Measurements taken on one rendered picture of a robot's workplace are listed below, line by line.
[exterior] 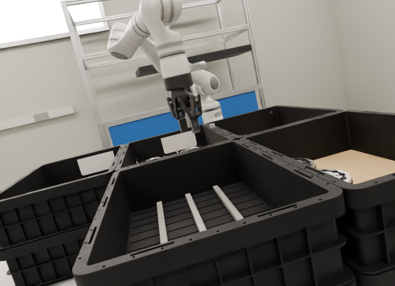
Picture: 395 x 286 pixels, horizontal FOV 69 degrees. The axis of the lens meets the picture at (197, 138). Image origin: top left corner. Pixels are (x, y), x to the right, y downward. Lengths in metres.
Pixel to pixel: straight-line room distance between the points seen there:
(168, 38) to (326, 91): 4.10
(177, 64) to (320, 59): 4.03
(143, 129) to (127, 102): 0.91
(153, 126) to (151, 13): 2.10
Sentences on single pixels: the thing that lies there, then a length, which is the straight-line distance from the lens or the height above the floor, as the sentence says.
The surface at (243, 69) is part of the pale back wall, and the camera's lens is 4.03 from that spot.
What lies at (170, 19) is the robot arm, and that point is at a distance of 0.79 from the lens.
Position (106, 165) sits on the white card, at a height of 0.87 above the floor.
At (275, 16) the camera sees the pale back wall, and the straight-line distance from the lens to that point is 4.38.
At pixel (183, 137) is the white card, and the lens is 1.07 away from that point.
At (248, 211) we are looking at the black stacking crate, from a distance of 0.57.
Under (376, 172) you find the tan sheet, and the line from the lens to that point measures 0.68.
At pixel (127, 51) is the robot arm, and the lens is 1.00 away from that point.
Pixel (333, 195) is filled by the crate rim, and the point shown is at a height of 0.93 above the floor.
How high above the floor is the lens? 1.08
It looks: 10 degrees down
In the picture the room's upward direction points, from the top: 13 degrees counter-clockwise
